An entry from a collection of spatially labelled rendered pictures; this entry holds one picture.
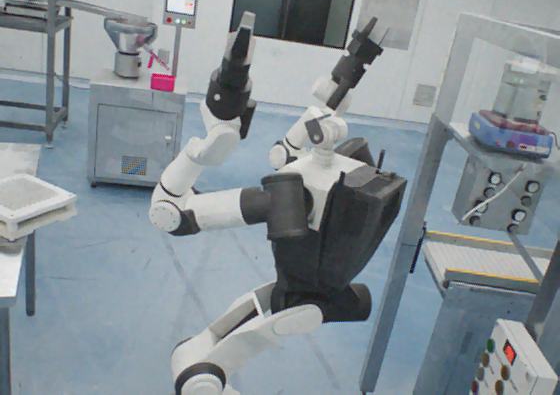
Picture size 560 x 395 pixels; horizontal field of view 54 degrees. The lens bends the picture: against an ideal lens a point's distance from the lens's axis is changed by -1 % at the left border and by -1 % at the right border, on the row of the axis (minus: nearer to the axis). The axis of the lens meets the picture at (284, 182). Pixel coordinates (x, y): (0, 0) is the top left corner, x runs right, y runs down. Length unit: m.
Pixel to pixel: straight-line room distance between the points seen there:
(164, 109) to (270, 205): 2.67
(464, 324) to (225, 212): 1.08
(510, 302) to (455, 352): 0.28
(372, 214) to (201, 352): 0.63
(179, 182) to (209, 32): 5.35
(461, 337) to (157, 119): 2.53
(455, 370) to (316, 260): 0.94
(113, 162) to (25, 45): 3.13
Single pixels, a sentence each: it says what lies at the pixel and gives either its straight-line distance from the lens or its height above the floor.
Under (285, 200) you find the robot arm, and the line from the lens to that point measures 1.23.
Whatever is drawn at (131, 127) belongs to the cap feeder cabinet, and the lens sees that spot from 3.90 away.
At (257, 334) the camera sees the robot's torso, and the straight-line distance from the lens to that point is 1.56.
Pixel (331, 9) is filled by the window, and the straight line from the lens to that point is 6.73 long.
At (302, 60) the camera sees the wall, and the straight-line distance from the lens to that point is 6.74.
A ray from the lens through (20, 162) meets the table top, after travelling 2.32.
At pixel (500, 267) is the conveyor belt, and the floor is 0.82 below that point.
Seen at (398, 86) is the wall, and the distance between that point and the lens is 7.11.
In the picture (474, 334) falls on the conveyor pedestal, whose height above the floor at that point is 0.59.
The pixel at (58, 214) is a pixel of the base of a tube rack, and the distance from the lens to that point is 1.86.
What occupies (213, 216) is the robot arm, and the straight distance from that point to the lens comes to 1.30.
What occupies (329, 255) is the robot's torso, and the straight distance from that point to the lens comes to 1.41.
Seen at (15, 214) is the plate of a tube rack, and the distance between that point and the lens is 1.76.
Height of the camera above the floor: 1.67
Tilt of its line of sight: 21 degrees down
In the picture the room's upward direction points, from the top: 10 degrees clockwise
